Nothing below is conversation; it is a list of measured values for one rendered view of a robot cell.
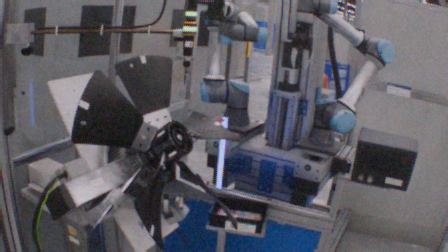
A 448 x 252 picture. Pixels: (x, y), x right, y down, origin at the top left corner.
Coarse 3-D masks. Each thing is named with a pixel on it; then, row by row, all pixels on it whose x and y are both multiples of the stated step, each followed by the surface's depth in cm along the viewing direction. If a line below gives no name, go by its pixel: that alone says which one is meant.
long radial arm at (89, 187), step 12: (108, 168) 112; (120, 168) 116; (72, 180) 98; (84, 180) 101; (96, 180) 105; (108, 180) 109; (120, 180) 113; (72, 192) 96; (84, 192) 99; (96, 192) 103; (84, 204) 102
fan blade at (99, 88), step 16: (96, 80) 103; (96, 96) 103; (112, 96) 106; (80, 112) 99; (96, 112) 103; (112, 112) 107; (128, 112) 110; (80, 128) 100; (96, 128) 104; (112, 128) 108; (128, 128) 111; (96, 144) 105; (112, 144) 109; (128, 144) 113
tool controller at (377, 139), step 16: (368, 144) 132; (384, 144) 129; (400, 144) 129; (416, 144) 128; (368, 160) 134; (384, 160) 131; (400, 160) 128; (352, 176) 141; (368, 176) 137; (384, 176) 134; (400, 176) 131
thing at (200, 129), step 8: (192, 112) 154; (192, 120) 148; (200, 120) 150; (208, 120) 152; (192, 128) 141; (200, 128) 142; (208, 128) 144; (216, 128) 147; (224, 128) 151; (192, 136) 133; (200, 136) 135; (208, 136) 137; (216, 136) 140; (224, 136) 143; (232, 136) 148
